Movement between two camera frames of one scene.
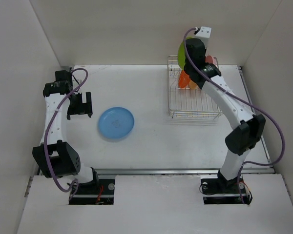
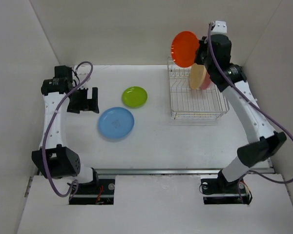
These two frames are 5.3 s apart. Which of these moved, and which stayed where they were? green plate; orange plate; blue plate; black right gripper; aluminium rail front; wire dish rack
Moved: orange plate; black right gripper; green plate
Stayed: blue plate; aluminium rail front; wire dish rack
